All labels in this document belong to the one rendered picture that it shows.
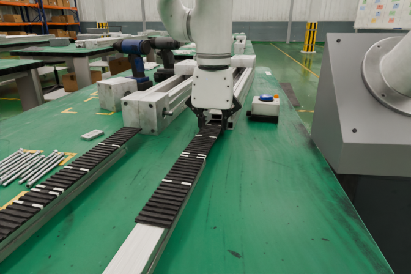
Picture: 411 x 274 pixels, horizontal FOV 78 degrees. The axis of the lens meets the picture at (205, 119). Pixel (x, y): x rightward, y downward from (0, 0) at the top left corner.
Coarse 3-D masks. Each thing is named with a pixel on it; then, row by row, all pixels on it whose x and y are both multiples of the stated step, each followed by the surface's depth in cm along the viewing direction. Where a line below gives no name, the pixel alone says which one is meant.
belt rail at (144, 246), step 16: (144, 224) 34; (128, 240) 31; (144, 240) 31; (160, 240) 32; (128, 256) 29; (144, 256) 29; (160, 256) 33; (112, 272) 27; (128, 272) 27; (144, 272) 28
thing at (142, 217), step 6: (138, 216) 35; (144, 216) 35; (150, 216) 35; (156, 216) 35; (162, 216) 35; (168, 216) 35; (138, 222) 34; (144, 222) 34; (150, 222) 34; (156, 222) 34; (162, 222) 34; (168, 222) 34; (168, 228) 33
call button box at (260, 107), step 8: (256, 96) 82; (256, 104) 76; (264, 104) 75; (272, 104) 75; (248, 112) 81; (256, 112) 77; (264, 112) 76; (272, 112) 76; (256, 120) 78; (264, 120) 77; (272, 120) 76
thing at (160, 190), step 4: (160, 188) 41; (164, 188) 41; (168, 188) 41; (172, 188) 41; (156, 192) 40; (160, 192) 40; (164, 192) 40; (168, 192) 40; (172, 192) 40; (176, 192) 40; (180, 192) 40; (184, 192) 40; (172, 196) 39; (176, 196) 39; (180, 196) 39; (184, 196) 39
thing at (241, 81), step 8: (232, 72) 111; (240, 72) 125; (248, 72) 109; (240, 80) 94; (248, 80) 107; (240, 88) 82; (248, 88) 110; (240, 96) 82; (232, 104) 69; (208, 112) 72; (216, 112) 72; (208, 120) 73; (232, 120) 71; (232, 128) 72
